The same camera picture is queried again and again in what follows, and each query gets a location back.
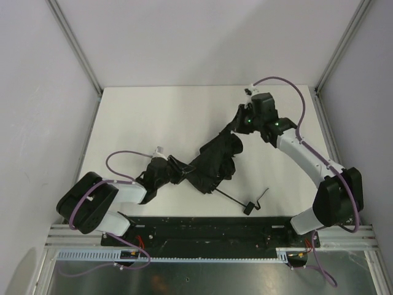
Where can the right aluminium frame post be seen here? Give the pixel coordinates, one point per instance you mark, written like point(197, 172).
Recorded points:
point(344, 42)

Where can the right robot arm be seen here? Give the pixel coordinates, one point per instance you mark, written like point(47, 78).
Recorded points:
point(339, 193)

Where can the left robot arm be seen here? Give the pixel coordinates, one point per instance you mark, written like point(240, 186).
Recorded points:
point(86, 206)

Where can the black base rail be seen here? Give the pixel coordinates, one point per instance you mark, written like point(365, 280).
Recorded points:
point(267, 231)

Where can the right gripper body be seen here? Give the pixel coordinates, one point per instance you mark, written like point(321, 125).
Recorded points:
point(239, 116)

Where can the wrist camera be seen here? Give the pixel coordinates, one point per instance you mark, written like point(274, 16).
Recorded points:
point(250, 91)
point(158, 152)

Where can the aluminium frame post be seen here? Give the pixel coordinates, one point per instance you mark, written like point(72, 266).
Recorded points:
point(74, 44)
point(344, 42)

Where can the black folding umbrella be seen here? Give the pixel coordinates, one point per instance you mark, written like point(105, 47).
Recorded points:
point(215, 163)

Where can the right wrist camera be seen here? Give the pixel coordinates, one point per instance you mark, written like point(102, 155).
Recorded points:
point(250, 91)

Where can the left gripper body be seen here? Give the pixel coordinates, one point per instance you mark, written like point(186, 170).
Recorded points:
point(177, 169)

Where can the left aluminium frame post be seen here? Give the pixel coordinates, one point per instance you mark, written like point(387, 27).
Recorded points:
point(74, 44)

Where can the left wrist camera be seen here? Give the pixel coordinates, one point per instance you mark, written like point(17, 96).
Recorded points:
point(158, 152)

